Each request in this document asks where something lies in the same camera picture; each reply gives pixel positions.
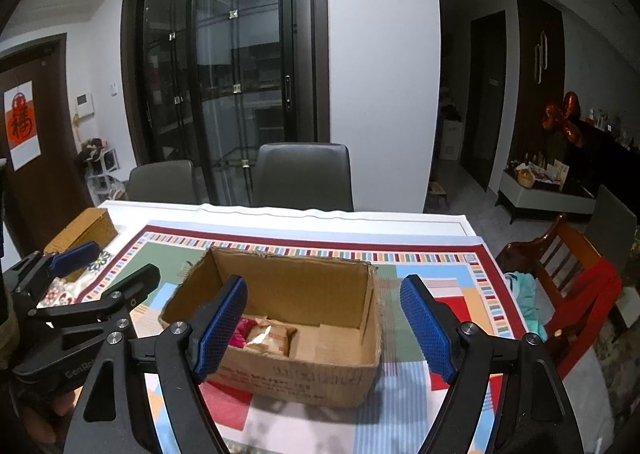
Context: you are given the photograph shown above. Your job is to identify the white shoe rack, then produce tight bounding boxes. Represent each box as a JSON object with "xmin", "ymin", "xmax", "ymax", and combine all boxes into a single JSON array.
[{"xmin": 80, "ymin": 136, "xmax": 126, "ymax": 207}]

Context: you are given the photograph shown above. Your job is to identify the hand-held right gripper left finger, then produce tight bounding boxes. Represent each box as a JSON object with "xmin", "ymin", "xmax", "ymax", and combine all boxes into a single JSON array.
[{"xmin": 62, "ymin": 275, "xmax": 249, "ymax": 454}]

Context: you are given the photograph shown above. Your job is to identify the person's left hand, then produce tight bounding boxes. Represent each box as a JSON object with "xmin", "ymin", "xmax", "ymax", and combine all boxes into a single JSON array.
[{"xmin": 20, "ymin": 379, "xmax": 83, "ymax": 442}]

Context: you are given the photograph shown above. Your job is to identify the dark sideboard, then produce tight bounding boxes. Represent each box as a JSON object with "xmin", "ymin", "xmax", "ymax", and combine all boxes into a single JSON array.
[{"xmin": 565, "ymin": 121, "xmax": 640, "ymax": 199}]

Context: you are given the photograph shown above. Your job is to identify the colourful patterned tablecloth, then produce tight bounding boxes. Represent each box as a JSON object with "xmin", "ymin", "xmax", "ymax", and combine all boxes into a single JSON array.
[{"xmin": 37, "ymin": 220, "xmax": 616, "ymax": 454}]

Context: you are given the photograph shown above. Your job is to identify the brown wooden chair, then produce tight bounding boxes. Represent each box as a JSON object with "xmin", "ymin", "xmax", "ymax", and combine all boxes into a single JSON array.
[{"xmin": 495, "ymin": 214, "xmax": 626, "ymax": 380}]

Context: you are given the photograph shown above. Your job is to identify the red and white door poster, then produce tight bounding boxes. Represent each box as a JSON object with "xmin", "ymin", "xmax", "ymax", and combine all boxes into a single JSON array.
[{"xmin": 4, "ymin": 80, "xmax": 42, "ymax": 171}]

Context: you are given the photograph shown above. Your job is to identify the brown wooden door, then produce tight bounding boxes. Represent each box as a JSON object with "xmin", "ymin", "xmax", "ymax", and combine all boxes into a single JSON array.
[{"xmin": 0, "ymin": 34, "xmax": 96, "ymax": 255}]

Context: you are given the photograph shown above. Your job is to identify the tall dark cabinet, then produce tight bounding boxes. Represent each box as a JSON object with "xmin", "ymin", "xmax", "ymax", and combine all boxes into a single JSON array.
[{"xmin": 512, "ymin": 0, "xmax": 566, "ymax": 175}]

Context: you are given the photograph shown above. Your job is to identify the red snack packet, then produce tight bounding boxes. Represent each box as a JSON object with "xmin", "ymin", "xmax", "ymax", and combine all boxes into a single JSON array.
[{"xmin": 229, "ymin": 316, "xmax": 257, "ymax": 349}]

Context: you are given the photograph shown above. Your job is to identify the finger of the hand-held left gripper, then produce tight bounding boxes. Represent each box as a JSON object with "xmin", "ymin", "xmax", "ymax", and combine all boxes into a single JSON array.
[
  {"xmin": 27, "ymin": 264, "xmax": 162, "ymax": 335},
  {"xmin": 10, "ymin": 241, "xmax": 102, "ymax": 307}
]

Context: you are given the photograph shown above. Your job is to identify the dark glass sliding door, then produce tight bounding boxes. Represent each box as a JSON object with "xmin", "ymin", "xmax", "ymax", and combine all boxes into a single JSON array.
[{"xmin": 121, "ymin": 0, "xmax": 331, "ymax": 207}]

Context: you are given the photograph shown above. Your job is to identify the woven storage box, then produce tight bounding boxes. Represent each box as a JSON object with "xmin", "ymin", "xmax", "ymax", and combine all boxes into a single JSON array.
[{"xmin": 42, "ymin": 208, "xmax": 119, "ymax": 282}]

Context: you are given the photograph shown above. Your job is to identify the red foil balloons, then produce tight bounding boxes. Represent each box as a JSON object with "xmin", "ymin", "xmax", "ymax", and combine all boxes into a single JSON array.
[{"xmin": 542, "ymin": 91, "xmax": 588, "ymax": 147}]

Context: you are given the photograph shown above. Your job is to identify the grey dining chair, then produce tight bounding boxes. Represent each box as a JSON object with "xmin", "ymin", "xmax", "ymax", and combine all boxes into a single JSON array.
[
  {"xmin": 252, "ymin": 143, "xmax": 355, "ymax": 212},
  {"xmin": 125, "ymin": 160, "xmax": 198, "ymax": 205},
  {"xmin": 582, "ymin": 184, "xmax": 638, "ymax": 285}
]

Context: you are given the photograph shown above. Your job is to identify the red jacket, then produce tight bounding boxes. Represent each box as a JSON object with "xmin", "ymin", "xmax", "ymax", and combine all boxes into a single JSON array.
[{"xmin": 545, "ymin": 261, "xmax": 623, "ymax": 380}]

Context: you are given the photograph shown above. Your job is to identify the beige snack packet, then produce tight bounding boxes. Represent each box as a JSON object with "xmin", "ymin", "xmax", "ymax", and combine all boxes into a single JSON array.
[{"xmin": 245, "ymin": 319, "xmax": 299, "ymax": 359}]

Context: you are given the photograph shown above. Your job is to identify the white carton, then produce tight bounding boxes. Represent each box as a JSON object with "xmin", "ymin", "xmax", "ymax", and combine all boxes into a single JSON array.
[{"xmin": 440, "ymin": 119, "xmax": 463, "ymax": 161}]

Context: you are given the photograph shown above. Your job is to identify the white low cabinet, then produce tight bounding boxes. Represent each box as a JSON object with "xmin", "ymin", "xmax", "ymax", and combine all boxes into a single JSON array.
[{"xmin": 495, "ymin": 169, "xmax": 598, "ymax": 225}]

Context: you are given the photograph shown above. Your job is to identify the teal cloth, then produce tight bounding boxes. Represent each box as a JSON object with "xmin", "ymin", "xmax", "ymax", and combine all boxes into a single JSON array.
[{"xmin": 502, "ymin": 271, "xmax": 548, "ymax": 339}]

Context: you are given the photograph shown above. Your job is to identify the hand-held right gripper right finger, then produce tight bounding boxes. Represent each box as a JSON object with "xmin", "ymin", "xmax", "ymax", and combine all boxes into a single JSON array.
[{"xmin": 399, "ymin": 274, "xmax": 586, "ymax": 454}]

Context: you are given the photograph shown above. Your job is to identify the brown cardboard box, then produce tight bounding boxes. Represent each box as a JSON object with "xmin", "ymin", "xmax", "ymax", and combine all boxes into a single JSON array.
[{"xmin": 159, "ymin": 246, "xmax": 383, "ymax": 409}]

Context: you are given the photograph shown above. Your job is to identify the dark interior door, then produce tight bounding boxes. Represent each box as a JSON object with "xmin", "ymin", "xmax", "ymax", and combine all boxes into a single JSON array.
[{"xmin": 460, "ymin": 11, "xmax": 506, "ymax": 192}]

